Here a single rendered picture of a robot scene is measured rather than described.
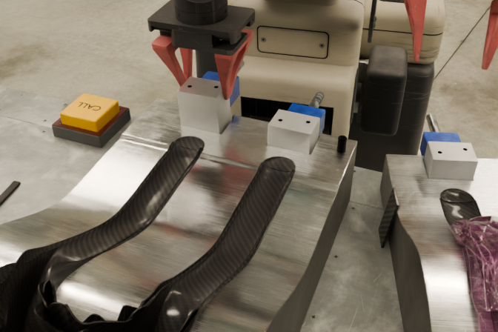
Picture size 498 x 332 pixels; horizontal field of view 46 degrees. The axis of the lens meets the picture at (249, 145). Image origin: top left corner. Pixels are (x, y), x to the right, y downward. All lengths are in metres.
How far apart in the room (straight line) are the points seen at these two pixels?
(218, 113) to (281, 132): 0.08
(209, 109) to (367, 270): 0.25
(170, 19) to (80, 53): 2.30
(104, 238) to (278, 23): 0.55
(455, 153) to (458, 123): 1.74
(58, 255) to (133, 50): 2.42
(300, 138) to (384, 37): 0.65
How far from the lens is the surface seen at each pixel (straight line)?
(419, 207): 0.66
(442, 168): 0.70
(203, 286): 0.49
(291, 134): 0.64
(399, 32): 1.26
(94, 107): 0.86
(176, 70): 0.67
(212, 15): 0.62
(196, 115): 0.68
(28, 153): 0.86
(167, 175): 0.64
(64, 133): 0.86
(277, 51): 1.02
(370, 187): 0.76
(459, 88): 2.69
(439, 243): 0.57
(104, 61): 2.83
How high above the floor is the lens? 1.28
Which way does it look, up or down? 36 degrees down
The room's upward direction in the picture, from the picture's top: straight up
